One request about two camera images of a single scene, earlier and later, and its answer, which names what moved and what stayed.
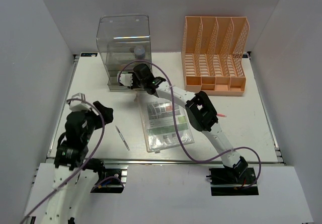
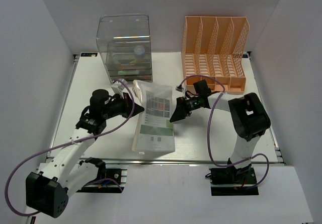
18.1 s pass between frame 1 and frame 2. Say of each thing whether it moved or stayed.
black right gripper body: moved
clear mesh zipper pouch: moved
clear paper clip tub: stayed
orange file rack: stayed
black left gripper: moved
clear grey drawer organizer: stayed
